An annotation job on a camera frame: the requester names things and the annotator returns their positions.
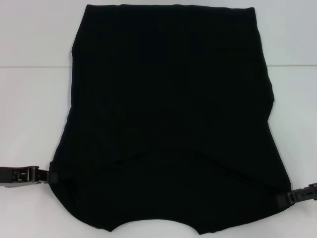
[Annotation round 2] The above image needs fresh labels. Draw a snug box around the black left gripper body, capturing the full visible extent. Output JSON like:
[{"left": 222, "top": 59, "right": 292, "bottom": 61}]
[{"left": 0, "top": 166, "right": 15, "bottom": 188}]

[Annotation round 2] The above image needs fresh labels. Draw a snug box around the black shirt with FREE print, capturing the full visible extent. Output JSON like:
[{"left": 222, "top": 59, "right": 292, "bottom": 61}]
[{"left": 49, "top": 3, "right": 293, "bottom": 220}]

